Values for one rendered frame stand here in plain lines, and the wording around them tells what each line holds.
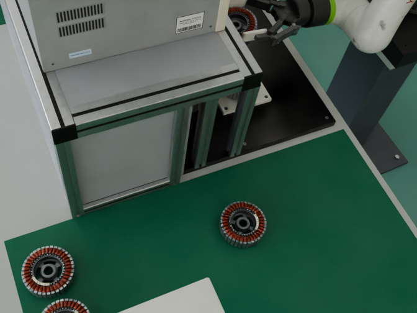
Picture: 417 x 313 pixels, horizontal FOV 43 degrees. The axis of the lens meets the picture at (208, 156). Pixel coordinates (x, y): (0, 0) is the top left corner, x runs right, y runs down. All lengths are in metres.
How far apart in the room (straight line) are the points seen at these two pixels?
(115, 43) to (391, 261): 0.84
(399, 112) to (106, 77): 1.88
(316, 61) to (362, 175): 1.35
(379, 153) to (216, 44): 1.49
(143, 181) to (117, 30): 0.41
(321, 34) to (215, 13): 1.80
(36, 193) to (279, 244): 0.61
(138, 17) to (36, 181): 0.53
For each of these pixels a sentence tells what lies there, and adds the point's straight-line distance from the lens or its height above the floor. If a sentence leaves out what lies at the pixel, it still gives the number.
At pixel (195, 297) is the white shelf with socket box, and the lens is 0.77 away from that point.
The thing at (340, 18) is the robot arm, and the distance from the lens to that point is 1.55.
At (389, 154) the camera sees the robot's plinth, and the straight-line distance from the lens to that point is 2.53.
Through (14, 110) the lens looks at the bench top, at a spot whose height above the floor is 0.75.
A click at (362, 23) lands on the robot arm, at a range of 1.49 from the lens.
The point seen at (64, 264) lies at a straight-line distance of 1.25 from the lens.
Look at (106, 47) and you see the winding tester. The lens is 1.09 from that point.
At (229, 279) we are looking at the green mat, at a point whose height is 0.75.
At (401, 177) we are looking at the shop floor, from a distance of 2.51.
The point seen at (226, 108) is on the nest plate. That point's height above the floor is 0.78.
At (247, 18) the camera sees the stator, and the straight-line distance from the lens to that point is 1.42.
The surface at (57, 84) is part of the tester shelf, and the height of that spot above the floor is 1.11.
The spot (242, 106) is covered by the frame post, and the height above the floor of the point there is 0.98.
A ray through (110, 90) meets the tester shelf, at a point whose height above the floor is 1.11.
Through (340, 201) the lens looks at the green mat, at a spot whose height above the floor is 0.75.
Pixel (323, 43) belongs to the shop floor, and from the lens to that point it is 2.87.
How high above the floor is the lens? 1.94
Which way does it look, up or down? 57 degrees down
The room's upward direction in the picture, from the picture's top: 12 degrees clockwise
